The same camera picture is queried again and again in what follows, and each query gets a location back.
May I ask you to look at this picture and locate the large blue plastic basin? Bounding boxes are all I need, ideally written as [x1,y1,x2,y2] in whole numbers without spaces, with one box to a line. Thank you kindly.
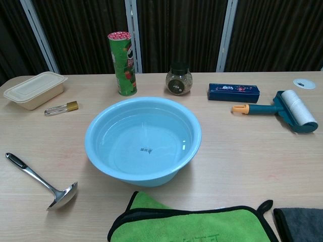
[84,96,202,188]

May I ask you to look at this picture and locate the grey metal frame post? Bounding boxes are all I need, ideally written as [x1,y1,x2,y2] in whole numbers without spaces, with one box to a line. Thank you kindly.
[20,0,61,75]
[124,0,143,74]
[216,0,238,73]

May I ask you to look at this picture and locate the grey microfiber cloth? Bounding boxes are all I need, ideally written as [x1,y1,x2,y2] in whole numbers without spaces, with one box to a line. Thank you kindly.
[273,207,323,242]

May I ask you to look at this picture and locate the beige lidded food container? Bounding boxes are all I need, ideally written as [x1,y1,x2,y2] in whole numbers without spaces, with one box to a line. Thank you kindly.
[3,71,69,111]

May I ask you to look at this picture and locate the stainless steel ladle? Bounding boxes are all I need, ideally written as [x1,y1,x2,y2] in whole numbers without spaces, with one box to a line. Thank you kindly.
[5,152,78,211]

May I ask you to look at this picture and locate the glass spice jar black lid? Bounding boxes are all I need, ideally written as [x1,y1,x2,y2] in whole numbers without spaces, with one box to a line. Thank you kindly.
[165,63,194,96]

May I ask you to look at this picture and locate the teal lint roller orange tip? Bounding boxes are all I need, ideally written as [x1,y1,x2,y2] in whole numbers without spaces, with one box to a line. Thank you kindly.
[231,89,319,134]

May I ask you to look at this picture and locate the green microfiber cloth black trim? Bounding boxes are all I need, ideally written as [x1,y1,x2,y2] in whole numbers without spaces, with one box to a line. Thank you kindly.
[107,191,280,242]

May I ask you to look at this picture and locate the dark blue rectangular box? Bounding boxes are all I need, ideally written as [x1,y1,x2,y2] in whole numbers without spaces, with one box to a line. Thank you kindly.
[207,83,261,104]

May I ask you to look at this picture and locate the green chips can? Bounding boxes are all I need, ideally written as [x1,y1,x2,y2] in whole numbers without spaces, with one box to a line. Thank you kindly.
[107,31,138,97]

